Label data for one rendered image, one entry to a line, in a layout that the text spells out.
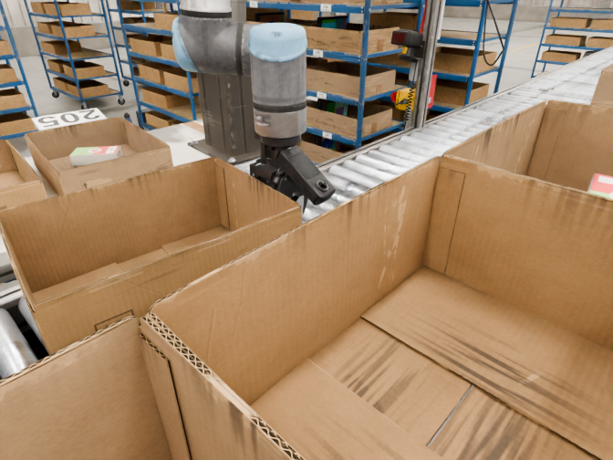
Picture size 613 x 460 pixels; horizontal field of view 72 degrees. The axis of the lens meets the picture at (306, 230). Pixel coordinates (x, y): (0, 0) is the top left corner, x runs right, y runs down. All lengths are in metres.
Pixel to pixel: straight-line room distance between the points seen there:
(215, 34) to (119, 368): 0.63
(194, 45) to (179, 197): 0.29
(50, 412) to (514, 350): 0.43
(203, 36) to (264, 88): 0.17
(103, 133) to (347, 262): 1.21
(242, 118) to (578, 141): 0.89
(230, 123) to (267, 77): 0.64
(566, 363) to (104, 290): 0.53
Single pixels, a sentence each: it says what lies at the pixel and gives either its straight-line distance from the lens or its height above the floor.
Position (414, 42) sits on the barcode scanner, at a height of 1.05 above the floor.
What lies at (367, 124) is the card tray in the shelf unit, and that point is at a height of 0.60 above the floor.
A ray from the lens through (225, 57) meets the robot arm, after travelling 0.81.
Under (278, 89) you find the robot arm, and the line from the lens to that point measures 0.69.
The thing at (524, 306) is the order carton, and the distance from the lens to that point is 0.58.
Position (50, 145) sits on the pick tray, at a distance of 1.52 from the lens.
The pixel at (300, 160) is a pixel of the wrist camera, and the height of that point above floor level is 0.96.
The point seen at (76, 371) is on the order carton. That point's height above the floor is 1.03.
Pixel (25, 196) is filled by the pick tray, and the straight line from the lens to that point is 1.12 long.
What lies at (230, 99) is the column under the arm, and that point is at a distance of 1.30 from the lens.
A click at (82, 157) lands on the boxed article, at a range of 1.42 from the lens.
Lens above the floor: 1.23
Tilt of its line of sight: 31 degrees down
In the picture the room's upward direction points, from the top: straight up
